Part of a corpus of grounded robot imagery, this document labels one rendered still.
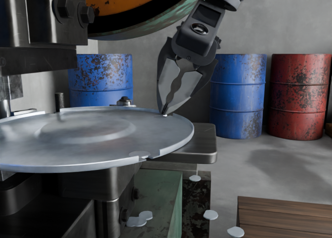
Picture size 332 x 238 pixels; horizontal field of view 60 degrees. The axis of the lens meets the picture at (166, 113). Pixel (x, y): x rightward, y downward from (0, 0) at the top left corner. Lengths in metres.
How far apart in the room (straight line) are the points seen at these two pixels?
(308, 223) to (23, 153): 0.92
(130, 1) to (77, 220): 0.52
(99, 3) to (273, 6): 3.16
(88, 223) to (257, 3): 3.52
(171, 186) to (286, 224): 0.58
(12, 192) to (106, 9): 0.49
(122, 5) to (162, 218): 0.49
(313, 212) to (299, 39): 2.87
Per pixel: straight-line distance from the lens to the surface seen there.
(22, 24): 0.36
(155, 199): 0.50
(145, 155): 0.30
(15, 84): 0.45
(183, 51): 0.46
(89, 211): 0.38
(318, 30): 3.87
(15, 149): 0.35
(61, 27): 0.37
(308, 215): 1.13
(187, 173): 0.62
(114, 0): 0.74
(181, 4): 0.66
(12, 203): 0.38
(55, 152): 0.33
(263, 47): 3.72
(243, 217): 1.05
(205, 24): 0.41
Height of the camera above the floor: 0.88
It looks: 12 degrees down
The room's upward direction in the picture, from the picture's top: straight up
